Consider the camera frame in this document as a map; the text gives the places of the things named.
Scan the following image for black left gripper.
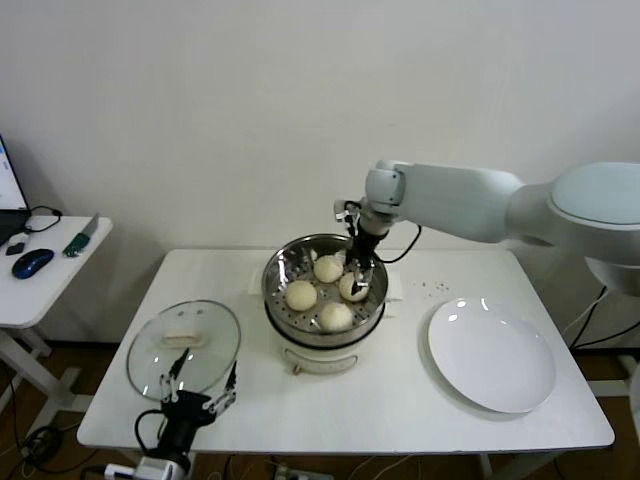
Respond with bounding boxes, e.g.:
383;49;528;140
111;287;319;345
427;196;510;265
158;348;239;454

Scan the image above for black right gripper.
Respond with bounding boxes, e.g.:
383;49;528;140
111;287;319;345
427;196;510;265
343;229;388;297

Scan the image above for white steamed baozi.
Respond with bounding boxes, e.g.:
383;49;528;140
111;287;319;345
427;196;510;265
317;301;354;333
312;254;345;284
284;279;319;312
338;272;371;304

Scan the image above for glass lid with white handle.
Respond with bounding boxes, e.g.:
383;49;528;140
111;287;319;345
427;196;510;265
125;299;242;404

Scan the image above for stainless steel steamer basket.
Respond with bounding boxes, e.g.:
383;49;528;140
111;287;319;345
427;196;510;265
248;233;405;337

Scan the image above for white electric cooking pot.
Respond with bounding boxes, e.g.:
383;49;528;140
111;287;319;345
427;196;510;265
264;294;402;376

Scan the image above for white round plate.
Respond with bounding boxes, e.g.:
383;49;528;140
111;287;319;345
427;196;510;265
427;297;557;414

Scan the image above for white side desk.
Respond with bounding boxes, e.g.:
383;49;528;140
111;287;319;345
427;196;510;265
0;215;114;431

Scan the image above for blue computer mouse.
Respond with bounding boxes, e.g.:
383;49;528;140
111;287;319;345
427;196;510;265
11;248;55;280

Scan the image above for black laptop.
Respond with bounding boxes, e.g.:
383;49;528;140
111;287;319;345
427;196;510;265
0;134;31;247

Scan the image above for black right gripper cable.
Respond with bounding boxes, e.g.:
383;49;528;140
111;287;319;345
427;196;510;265
372;223;423;264

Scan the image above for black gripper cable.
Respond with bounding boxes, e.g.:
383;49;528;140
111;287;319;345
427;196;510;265
372;223;423;264
135;406;164;454

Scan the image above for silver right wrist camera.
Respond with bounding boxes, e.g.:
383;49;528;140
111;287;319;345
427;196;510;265
333;198;361;222

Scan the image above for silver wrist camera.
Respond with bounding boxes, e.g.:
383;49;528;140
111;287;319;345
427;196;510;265
103;457;147;480
333;198;361;222

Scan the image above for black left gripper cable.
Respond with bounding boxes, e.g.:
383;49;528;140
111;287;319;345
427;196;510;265
135;406;164;454

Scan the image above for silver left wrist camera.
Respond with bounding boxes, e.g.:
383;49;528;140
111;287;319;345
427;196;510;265
103;457;147;480

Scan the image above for black floor cable bundle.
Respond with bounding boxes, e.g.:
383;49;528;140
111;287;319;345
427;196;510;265
0;367;71;480

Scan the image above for green handled tool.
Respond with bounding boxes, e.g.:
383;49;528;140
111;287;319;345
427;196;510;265
62;213;100;260

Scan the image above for black looped desk cable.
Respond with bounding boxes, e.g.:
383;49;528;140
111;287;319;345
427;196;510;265
23;206;64;235

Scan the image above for white cable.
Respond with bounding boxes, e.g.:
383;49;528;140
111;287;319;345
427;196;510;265
559;289;609;335

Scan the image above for thin black cable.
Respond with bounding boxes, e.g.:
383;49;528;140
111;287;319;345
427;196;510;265
572;333;626;350

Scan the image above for white desk base frame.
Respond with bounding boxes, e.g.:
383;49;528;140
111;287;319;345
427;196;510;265
574;347;634;399

